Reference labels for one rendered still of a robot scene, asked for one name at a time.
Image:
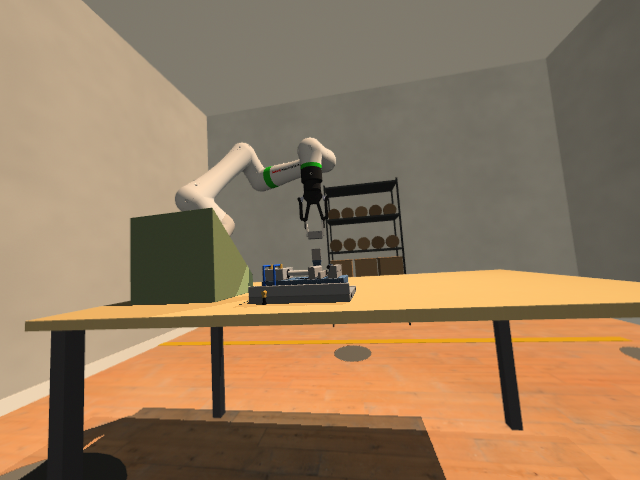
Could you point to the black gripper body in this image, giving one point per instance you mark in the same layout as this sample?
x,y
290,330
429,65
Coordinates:
x,y
312,188

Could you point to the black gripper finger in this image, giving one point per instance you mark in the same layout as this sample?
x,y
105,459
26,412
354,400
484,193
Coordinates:
x,y
300,200
323,218

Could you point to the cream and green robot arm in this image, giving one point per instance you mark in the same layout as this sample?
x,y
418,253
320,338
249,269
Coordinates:
x,y
314,159

